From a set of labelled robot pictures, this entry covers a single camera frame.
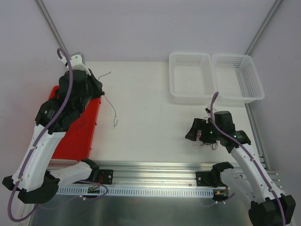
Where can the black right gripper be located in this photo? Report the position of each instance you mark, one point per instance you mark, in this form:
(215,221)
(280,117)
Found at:
(201,130)

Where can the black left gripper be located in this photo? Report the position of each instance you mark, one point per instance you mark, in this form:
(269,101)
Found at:
(94,83)

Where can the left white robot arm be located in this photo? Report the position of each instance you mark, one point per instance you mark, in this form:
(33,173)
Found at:
(34,183)

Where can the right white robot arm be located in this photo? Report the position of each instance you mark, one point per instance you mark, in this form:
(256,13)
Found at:
(268,205)

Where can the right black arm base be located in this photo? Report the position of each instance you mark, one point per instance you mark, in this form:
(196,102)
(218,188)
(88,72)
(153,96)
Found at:
(205,178)

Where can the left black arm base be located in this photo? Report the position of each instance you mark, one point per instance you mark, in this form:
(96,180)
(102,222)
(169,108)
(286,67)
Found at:
(105,176)

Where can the red plastic tray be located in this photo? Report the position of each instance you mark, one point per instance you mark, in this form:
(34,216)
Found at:
(76,144)

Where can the right white plastic basket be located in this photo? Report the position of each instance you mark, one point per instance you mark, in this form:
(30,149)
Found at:
(237,79)

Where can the white plastic basket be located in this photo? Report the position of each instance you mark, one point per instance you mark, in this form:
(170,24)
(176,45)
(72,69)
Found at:
(191,77)
(237,79)

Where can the left white plastic basket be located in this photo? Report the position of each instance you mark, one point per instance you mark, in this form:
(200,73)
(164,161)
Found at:
(191,77)

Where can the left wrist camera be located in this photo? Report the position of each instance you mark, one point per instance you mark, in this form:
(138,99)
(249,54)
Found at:
(77,61)

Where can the left aluminium frame post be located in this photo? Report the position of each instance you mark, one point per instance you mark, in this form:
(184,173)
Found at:
(50,24)

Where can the aluminium frame post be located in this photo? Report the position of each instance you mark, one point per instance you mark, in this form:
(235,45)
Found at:
(264,26)
(50,24)

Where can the aluminium table rail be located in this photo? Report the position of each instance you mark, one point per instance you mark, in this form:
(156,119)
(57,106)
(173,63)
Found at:
(154,174)

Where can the white slotted cable duct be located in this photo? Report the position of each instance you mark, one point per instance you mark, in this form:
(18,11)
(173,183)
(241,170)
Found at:
(139,191)

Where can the right aluminium frame post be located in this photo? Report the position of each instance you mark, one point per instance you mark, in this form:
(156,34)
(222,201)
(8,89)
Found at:
(264,26)

